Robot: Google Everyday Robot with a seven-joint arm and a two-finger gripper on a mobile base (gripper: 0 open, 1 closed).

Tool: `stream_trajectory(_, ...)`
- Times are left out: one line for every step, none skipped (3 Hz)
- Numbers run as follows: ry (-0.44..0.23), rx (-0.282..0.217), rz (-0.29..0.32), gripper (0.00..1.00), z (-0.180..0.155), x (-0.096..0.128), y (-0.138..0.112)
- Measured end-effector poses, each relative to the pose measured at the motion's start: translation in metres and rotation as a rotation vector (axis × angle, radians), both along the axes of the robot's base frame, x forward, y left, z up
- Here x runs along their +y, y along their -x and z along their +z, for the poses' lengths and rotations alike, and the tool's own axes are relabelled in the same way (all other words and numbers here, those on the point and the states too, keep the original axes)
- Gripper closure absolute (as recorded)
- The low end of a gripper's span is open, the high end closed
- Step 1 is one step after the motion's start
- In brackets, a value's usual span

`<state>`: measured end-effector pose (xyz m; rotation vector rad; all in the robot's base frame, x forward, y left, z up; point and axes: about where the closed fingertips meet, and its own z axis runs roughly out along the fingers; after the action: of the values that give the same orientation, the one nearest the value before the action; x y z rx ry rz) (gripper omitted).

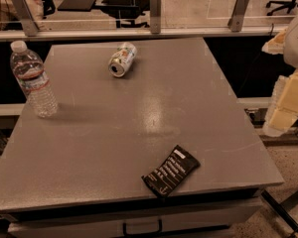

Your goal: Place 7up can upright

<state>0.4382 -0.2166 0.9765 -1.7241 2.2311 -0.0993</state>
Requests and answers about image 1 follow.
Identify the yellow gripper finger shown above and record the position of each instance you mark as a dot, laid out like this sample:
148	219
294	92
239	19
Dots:
275	46
282	112

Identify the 7up soda can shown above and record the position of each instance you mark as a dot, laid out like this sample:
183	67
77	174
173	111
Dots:
122	60

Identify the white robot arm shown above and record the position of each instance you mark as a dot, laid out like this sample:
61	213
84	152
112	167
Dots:
290	53

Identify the black snack bar wrapper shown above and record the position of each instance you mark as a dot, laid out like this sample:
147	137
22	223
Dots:
163	180

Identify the black background desk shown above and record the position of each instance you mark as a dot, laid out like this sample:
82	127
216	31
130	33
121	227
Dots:
127	13

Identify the black flat panel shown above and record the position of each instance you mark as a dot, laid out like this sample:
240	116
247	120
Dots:
76	5

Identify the clear plastic water bottle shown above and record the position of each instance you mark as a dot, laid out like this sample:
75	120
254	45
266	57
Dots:
29	70

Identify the right metal rail bracket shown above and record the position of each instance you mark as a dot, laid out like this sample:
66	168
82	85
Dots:
236	19

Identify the metal rail bracket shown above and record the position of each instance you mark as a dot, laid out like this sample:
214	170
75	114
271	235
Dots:
236	19
29	26
155	16

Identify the middle metal rail bracket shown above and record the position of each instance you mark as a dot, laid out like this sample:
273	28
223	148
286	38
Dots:
155	16

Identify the black drawer handle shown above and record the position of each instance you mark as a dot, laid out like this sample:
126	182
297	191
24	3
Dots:
139	231

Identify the left metal rail bracket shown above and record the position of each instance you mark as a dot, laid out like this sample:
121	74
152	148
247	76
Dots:
29	26

